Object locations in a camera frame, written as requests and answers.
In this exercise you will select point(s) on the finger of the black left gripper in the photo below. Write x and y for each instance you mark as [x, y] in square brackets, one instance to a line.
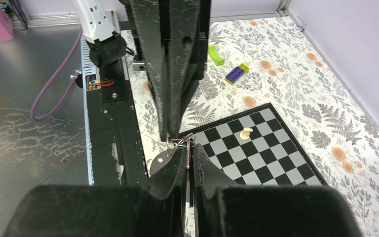
[183, 18]
[153, 27]

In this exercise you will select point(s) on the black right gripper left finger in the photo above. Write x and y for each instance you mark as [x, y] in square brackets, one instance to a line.
[154, 208]

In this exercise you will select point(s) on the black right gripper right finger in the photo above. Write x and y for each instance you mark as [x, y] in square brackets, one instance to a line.
[224, 208]

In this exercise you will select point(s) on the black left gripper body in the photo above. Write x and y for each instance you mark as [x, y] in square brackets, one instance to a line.
[198, 55]

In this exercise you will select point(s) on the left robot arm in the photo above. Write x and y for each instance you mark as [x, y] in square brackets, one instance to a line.
[96, 25]

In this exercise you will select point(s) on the purple green toy brick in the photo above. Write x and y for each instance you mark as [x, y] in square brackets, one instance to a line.
[235, 74]

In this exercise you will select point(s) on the black white chessboard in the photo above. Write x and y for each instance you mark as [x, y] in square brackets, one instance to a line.
[271, 156]

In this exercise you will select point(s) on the beige chess pawn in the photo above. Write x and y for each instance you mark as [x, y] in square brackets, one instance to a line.
[245, 133]

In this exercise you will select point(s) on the floral table cloth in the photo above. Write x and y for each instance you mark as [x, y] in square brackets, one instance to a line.
[286, 71]

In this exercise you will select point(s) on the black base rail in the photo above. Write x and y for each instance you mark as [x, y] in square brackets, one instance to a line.
[115, 150]

